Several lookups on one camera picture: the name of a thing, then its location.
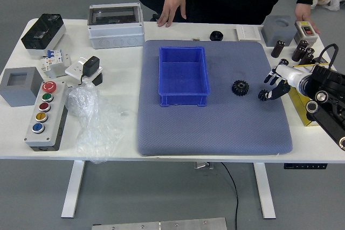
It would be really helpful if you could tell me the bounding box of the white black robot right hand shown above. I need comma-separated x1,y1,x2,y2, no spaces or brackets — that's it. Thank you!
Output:
263,64,311,101

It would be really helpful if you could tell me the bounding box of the person's right hand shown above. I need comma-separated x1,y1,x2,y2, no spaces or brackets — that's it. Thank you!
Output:
157,0,188,28

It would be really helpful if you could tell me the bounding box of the person's left hand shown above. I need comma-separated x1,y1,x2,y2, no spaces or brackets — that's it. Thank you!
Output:
294,3,322,36

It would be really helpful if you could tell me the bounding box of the big black gear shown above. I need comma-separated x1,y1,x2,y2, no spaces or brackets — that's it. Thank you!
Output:
231,80,250,97

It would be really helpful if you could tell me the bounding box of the grey box with round hole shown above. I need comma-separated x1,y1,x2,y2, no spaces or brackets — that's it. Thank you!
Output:
261,15,296,47

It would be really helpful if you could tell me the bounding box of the yellow cardboard box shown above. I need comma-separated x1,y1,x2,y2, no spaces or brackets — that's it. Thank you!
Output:
289,62,331,128

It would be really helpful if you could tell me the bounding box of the blue plastic box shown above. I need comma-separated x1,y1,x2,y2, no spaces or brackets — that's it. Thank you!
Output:
158,46,211,107

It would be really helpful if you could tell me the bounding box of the grey five-button control box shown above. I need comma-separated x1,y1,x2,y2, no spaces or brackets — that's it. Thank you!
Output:
23,80,69,152

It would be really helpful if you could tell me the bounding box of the grey hollow square box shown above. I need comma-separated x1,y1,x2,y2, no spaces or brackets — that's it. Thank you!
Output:
0,66,38,108

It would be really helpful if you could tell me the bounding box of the grey-blue mat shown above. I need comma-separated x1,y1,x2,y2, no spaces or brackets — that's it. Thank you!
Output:
136,39,294,157

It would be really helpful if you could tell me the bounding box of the black desk control panel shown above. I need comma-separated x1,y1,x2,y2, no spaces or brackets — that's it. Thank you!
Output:
283,163,328,170

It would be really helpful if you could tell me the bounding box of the black power adapter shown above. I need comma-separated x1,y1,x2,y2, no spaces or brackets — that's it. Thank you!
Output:
79,55,100,85

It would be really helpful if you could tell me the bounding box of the black socket stand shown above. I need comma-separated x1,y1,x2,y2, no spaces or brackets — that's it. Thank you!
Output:
91,73,104,86

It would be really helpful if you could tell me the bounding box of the white table leg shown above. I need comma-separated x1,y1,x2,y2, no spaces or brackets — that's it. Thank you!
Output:
252,163,277,219
60,161,86,219

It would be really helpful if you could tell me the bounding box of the white blue circuit breaker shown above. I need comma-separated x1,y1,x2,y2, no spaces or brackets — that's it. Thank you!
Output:
40,48,72,79

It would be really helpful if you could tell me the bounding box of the clear plastic bag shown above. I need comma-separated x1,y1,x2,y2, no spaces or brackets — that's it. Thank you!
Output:
64,82,128,165

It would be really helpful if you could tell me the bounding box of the grey metal plate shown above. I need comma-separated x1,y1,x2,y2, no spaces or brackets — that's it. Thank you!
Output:
91,217,228,230

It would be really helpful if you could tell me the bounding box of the grey red-black push-button switch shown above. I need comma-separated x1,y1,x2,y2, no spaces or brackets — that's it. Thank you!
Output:
293,20,321,47

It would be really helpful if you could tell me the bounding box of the white wall switch plate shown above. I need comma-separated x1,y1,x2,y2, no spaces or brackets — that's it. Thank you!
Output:
235,25,261,41

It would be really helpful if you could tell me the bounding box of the grey enclosure with clear lid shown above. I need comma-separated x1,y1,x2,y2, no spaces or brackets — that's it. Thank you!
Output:
87,3,146,50

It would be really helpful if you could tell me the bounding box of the white wall socket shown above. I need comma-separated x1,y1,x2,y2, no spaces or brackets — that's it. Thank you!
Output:
65,57,104,82

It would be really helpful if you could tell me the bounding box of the small metal bracket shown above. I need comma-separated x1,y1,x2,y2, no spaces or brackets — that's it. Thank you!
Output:
193,162,215,170

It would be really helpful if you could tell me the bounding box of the black and white switch box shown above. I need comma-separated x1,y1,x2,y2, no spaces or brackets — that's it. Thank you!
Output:
20,13,67,57

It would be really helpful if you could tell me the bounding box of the black floor cable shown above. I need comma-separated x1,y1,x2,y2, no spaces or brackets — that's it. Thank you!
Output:
220,162,240,230

